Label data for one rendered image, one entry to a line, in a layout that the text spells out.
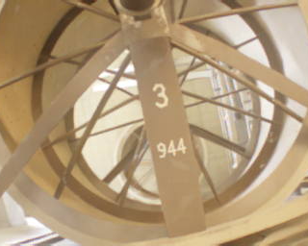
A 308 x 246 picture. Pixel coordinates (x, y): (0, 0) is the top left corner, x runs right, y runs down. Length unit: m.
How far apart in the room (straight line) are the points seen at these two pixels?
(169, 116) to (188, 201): 0.26
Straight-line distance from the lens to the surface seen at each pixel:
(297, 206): 1.37
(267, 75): 1.51
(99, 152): 12.01
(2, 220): 7.26
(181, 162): 1.36
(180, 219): 1.37
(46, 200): 1.65
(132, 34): 1.48
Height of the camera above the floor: 0.36
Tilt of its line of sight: 9 degrees up
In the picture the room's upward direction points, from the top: 12 degrees counter-clockwise
